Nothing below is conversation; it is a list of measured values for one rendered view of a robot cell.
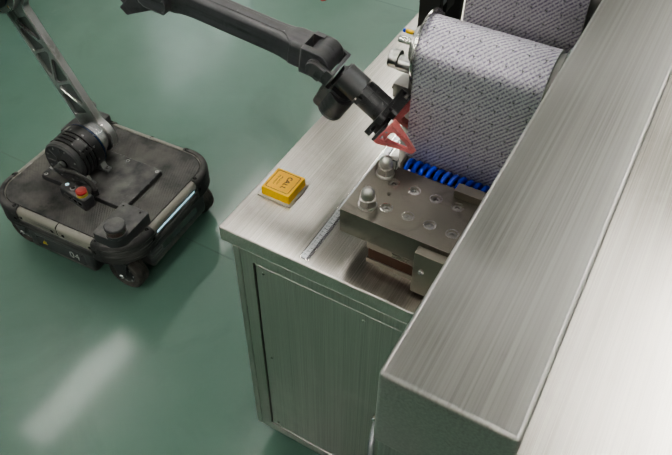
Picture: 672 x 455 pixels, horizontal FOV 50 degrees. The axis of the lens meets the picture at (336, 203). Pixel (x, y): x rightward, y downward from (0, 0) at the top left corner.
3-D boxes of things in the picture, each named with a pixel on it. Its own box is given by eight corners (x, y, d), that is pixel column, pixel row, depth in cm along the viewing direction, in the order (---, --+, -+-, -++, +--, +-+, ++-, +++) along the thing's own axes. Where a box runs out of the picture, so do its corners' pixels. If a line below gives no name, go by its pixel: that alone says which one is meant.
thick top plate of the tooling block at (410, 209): (377, 180, 148) (378, 159, 144) (566, 254, 135) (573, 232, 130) (339, 230, 139) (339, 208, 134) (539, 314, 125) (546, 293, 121)
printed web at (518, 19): (468, 103, 178) (504, -102, 142) (561, 134, 170) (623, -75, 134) (400, 199, 154) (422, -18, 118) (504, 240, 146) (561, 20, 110)
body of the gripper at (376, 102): (370, 138, 140) (341, 113, 139) (393, 111, 146) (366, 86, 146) (386, 121, 135) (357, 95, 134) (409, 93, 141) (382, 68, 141)
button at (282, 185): (279, 174, 160) (278, 166, 158) (305, 185, 157) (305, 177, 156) (261, 193, 155) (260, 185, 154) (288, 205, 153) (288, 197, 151)
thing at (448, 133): (405, 157, 146) (413, 83, 133) (515, 198, 138) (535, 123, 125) (404, 159, 146) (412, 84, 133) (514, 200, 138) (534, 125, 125)
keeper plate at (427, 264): (414, 283, 137) (419, 245, 129) (462, 304, 134) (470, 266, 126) (408, 292, 136) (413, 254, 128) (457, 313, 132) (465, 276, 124)
